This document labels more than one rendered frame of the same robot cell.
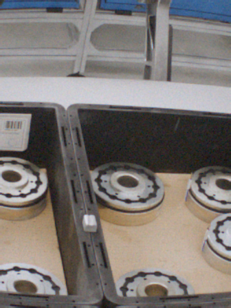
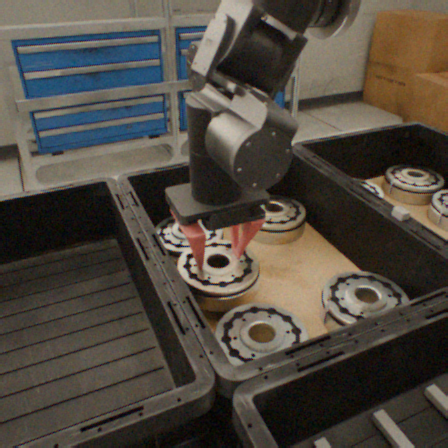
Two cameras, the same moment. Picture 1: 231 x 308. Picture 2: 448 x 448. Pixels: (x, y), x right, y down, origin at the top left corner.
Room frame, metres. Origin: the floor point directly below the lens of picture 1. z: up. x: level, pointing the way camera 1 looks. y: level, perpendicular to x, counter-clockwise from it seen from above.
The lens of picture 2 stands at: (0.34, 0.30, 1.20)
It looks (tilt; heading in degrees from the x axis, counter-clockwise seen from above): 34 degrees down; 350
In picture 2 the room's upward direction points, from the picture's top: straight up
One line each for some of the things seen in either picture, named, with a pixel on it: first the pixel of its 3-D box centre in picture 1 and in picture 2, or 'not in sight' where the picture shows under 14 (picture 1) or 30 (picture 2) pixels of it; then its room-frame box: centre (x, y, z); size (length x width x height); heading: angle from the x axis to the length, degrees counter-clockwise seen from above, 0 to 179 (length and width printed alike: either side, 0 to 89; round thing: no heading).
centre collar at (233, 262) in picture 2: not in sight; (218, 262); (0.75, 0.24, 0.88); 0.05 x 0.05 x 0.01
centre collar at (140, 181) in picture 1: (127, 182); not in sight; (0.93, -0.02, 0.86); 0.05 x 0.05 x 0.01
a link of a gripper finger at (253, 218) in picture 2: not in sight; (226, 228); (0.75, 0.23, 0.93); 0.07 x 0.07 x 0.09; 13
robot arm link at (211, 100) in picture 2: not in sight; (217, 125); (0.74, 0.24, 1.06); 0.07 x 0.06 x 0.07; 15
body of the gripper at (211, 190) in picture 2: not in sight; (216, 177); (0.75, 0.24, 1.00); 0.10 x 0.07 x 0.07; 103
